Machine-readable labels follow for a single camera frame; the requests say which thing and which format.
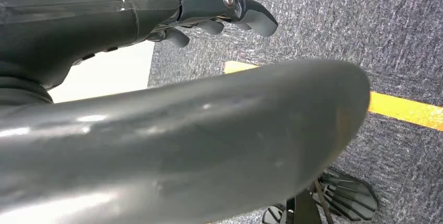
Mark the black robot leg strut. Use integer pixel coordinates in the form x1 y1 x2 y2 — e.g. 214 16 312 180
285 188 323 224

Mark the yellow floor tape line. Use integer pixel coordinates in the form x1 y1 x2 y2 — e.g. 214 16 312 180
224 61 443 132

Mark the pale wooden desk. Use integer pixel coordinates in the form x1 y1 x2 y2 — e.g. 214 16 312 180
48 41 155 104

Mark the smooth grey robot body shell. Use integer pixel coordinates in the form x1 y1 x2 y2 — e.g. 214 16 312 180
0 59 371 224

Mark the ribbed grey left arm sleeve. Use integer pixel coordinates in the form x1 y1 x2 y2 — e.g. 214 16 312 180
0 75 54 106

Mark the black ribbed robot foot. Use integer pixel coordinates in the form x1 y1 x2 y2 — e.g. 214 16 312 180
262 167 379 224

